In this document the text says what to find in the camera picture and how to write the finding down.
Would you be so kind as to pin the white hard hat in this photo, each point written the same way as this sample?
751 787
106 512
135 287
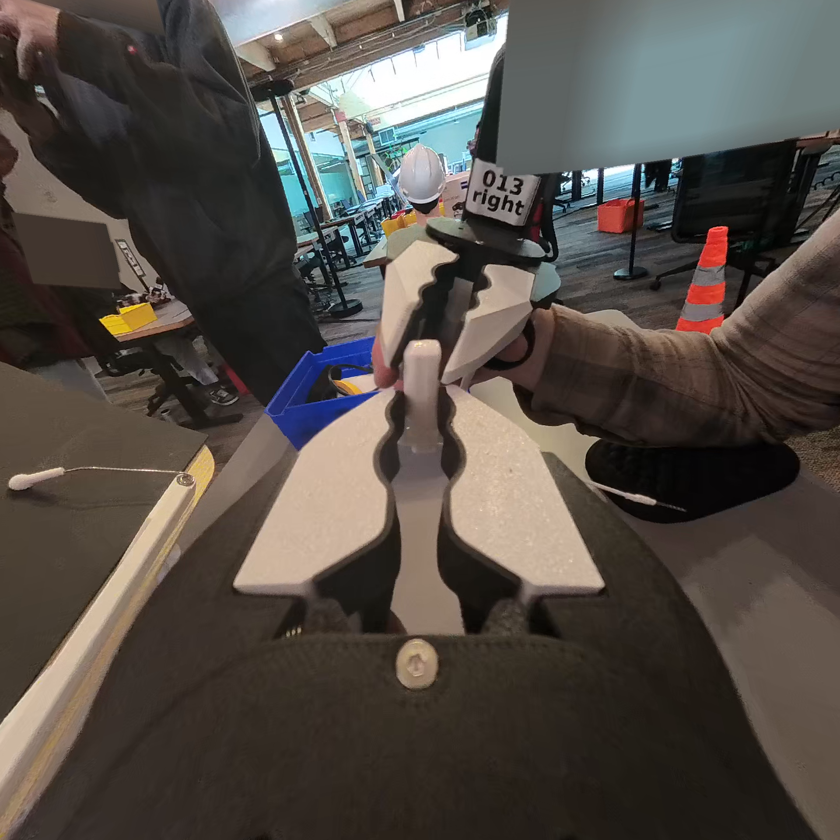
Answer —
421 173

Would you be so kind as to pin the orange bin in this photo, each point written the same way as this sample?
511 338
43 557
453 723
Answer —
621 215

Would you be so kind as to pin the blue plastic bin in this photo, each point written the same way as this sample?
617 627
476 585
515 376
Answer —
309 414

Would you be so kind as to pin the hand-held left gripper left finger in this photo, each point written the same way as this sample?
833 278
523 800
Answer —
315 519

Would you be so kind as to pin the yellow bin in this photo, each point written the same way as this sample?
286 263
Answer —
129 318

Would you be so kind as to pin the wooden desk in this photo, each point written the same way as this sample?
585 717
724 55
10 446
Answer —
171 322

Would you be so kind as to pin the person's right hand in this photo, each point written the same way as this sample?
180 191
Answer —
532 361

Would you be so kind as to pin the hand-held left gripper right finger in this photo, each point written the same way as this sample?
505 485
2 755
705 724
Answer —
525 519

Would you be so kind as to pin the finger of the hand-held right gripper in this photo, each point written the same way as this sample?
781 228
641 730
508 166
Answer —
499 309
404 295

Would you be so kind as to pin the black office chair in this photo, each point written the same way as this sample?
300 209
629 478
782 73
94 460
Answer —
729 190

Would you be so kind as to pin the black wood-rimmed board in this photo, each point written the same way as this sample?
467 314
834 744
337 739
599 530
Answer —
79 525

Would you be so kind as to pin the person's right forearm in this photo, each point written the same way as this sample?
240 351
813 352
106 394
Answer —
696 368

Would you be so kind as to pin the orange traffic cone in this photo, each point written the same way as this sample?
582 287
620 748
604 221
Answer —
706 295

